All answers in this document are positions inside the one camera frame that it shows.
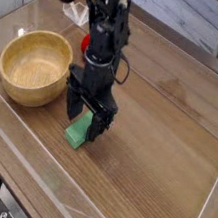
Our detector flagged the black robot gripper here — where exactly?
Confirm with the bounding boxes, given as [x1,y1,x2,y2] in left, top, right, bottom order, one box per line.
[66,55,118,142]

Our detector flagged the green rectangular block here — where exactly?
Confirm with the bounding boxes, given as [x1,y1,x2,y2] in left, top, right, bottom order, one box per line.
[65,111,93,150]

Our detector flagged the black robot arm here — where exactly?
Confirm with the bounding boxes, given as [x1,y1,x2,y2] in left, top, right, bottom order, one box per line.
[60,0,131,141]

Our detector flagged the brown wooden bowl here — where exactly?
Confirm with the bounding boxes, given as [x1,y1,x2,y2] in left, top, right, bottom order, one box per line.
[0,30,73,107]

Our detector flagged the red plush strawberry toy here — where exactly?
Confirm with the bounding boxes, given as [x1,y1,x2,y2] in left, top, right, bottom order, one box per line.
[80,34,90,54]

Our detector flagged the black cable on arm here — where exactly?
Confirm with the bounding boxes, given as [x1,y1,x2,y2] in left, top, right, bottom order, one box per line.
[108,49,134,87]

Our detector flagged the clear acrylic corner bracket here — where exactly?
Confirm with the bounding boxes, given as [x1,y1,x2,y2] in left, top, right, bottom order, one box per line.
[62,2,89,27]

